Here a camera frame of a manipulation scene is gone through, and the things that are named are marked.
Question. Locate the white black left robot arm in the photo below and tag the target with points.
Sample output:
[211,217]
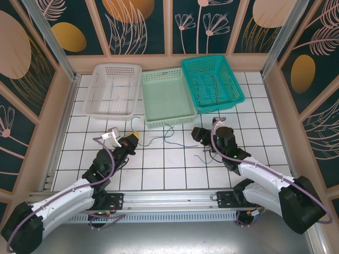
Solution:
[61,198]

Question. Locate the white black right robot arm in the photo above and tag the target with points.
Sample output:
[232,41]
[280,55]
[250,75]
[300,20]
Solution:
[265,180]

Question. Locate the light green plastic basket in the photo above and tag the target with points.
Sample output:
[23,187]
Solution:
[167,100]

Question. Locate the white perforated plastic basket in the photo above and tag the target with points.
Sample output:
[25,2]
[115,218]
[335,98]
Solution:
[111,90]

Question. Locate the teal perforated plastic basket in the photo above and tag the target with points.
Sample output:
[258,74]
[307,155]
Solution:
[227,87]

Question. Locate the yellow power connector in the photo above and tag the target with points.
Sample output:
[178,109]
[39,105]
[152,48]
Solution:
[254,212]

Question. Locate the grey metal sheet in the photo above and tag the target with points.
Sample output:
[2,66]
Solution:
[169,238]

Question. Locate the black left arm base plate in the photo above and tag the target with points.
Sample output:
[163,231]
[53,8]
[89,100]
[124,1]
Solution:
[116,198]

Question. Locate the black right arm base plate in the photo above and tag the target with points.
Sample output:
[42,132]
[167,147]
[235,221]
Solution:
[225,199]

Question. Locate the aluminium side rail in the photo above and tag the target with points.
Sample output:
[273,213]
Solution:
[66,105]
[280,119]

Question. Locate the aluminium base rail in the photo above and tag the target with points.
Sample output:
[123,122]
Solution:
[169,198]

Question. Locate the aluminium frame post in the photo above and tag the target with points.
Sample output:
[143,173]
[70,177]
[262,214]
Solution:
[280,39]
[50,39]

